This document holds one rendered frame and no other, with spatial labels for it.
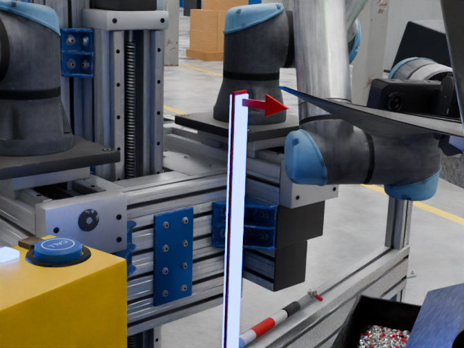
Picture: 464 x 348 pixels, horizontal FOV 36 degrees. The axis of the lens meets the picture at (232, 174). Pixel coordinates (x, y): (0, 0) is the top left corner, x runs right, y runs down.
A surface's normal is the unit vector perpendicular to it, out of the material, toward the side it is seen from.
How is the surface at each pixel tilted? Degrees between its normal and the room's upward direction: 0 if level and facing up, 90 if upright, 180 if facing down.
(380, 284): 90
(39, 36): 88
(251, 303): 0
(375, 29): 90
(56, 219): 90
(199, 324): 0
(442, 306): 55
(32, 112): 73
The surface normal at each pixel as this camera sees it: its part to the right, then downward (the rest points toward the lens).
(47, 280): 0.04, -0.97
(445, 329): -0.80, -0.58
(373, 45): 0.49, 0.24
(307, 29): -0.61, -0.10
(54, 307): 0.82, 0.17
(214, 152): -0.75, 0.15
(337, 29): 0.57, -0.14
